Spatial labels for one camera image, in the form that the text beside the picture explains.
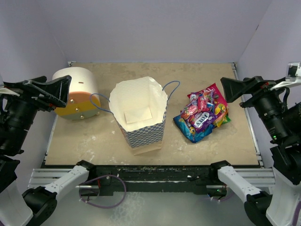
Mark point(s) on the checkered paper bag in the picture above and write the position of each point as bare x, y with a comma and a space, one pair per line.
139, 108

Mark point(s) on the pink chips bag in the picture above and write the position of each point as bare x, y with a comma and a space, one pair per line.
217, 94

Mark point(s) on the blue Slendy snack bag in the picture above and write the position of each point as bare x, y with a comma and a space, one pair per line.
189, 131

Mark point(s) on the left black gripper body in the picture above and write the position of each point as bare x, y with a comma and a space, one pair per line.
38, 100

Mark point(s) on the orange Fox's candy bag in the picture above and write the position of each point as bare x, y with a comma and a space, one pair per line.
222, 115

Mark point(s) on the cream and orange cylinder box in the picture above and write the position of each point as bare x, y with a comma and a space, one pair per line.
82, 102

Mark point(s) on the purple Fox's berries bag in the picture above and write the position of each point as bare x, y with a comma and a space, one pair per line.
190, 108

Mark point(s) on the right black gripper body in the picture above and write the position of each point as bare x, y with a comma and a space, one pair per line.
262, 96

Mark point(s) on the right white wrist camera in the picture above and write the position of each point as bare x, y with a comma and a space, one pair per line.
293, 77

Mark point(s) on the small blue candy packet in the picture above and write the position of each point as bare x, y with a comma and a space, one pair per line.
210, 104

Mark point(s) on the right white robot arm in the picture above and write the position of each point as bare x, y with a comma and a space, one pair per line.
283, 123

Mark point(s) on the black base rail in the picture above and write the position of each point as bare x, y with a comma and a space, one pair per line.
196, 179

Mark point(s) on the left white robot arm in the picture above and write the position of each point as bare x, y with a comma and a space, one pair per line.
19, 104

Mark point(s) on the small red candy packet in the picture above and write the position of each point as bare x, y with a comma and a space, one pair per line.
202, 104

